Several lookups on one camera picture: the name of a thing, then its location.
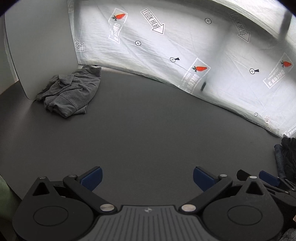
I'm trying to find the white side panel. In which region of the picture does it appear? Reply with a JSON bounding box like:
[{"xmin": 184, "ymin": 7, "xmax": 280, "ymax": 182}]
[{"xmin": 4, "ymin": 1, "xmax": 78, "ymax": 100}]

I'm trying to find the grey zip hoodie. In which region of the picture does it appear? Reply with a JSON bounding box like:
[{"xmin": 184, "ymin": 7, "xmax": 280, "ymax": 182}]
[{"xmin": 36, "ymin": 65, "xmax": 102, "ymax": 118}]

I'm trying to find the black folded garment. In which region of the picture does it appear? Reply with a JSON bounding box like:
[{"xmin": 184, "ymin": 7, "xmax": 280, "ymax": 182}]
[{"xmin": 281, "ymin": 137, "xmax": 296, "ymax": 183}]

